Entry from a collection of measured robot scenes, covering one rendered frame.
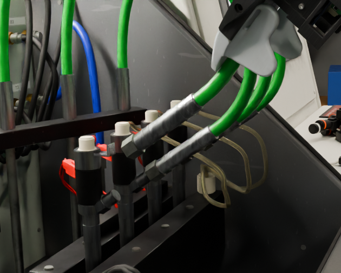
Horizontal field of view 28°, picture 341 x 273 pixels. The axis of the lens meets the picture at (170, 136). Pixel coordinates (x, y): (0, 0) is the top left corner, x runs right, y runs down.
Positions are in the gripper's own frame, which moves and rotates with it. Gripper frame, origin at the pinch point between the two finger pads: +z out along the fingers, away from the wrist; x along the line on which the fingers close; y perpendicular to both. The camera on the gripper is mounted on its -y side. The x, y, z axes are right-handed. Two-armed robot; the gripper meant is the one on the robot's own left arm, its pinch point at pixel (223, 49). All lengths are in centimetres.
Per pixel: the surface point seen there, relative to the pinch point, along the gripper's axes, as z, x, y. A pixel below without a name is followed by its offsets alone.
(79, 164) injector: 17.6, -7.4, -3.4
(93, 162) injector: 16.9, -6.5, -2.5
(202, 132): 12.3, 3.7, 2.6
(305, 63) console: 48, 87, -4
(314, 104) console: 55, 87, 4
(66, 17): 19.7, 9.1, -21.5
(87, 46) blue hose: 29.0, 18.0, -21.4
